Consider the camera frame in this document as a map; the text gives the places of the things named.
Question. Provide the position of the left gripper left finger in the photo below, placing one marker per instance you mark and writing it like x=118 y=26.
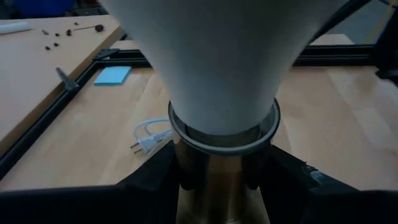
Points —
x=93 y=205

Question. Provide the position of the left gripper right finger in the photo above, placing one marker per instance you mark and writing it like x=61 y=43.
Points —
x=326 y=205

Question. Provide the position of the frosted white lightbulb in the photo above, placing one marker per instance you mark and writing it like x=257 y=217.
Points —
x=224 y=62

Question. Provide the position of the blue sticky note pad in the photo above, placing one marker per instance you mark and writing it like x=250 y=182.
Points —
x=113 y=76

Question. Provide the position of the orange-brown desk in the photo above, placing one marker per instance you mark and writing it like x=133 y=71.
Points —
x=28 y=77

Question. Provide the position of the thin dark hex key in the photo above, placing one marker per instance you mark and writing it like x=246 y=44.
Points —
x=84 y=28

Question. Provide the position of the small black knob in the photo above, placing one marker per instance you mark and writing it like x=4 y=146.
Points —
x=99 y=28

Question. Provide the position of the long white bar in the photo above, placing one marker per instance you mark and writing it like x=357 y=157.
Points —
x=12 y=27

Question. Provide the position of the blue container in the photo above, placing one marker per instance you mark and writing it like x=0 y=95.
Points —
x=43 y=7

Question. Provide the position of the black aluminium frame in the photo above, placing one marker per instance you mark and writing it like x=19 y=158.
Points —
x=37 y=124

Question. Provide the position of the black frame clamp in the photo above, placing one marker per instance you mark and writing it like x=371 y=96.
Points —
x=66 y=80

